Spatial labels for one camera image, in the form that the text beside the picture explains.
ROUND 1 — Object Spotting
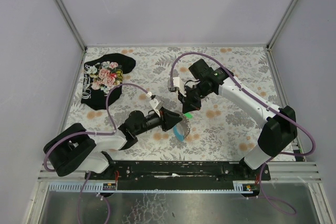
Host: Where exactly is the green key tag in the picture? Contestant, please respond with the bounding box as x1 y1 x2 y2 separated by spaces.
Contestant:
184 113 193 119

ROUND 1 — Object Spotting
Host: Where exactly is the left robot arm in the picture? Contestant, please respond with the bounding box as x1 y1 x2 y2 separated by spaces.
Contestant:
43 107 183 177

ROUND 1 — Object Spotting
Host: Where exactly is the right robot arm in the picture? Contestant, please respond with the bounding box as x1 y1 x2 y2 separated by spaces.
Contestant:
170 59 297 170

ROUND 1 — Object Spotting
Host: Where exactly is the black floral cloth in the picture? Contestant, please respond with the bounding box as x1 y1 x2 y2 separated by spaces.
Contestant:
81 53 136 110

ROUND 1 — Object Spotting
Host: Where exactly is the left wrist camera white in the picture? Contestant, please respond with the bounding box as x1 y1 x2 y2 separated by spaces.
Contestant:
146 91 163 117

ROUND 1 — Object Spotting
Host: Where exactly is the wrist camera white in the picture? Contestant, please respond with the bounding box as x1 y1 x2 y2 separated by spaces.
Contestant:
146 91 163 117
168 77 186 97

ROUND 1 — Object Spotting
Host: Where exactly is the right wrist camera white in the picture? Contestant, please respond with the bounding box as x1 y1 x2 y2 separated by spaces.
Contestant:
168 77 186 97

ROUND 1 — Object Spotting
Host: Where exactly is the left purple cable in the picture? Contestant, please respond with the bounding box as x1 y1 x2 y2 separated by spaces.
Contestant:
43 83 153 174

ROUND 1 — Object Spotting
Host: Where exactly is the purple cable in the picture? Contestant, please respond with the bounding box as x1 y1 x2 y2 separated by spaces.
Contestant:
169 52 316 215
43 83 153 174

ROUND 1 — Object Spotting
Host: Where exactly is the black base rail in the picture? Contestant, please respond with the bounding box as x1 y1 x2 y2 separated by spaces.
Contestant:
89 161 271 186

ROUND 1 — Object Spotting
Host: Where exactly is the white cable duct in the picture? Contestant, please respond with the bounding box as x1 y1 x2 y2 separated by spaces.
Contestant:
48 182 257 195

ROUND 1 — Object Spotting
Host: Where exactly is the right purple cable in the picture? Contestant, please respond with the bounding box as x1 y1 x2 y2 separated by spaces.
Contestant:
169 52 316 215

